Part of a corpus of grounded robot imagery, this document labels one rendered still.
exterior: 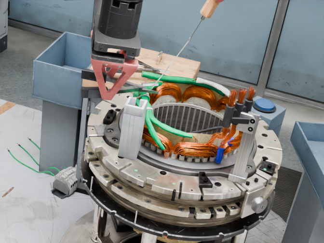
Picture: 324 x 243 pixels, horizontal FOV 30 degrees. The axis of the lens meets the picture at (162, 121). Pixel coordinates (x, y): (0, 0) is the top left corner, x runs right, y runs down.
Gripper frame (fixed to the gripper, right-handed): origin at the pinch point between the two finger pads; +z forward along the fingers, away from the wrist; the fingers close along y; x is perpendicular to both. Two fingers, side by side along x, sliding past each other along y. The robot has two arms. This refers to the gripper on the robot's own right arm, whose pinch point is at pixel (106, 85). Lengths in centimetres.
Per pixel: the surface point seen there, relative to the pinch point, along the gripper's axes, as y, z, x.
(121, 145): 8.0, 5.4, 3.0
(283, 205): -118, 111, 99
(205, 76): -217, 102, 77
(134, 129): 8.4, 2.1, 4.2
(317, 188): 4.4, 11.6, 37.6
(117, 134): 2.9, 6.9, 2.8
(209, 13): 0.9, -14.3, 12.5
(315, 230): 5.3, 20.0, 39.9
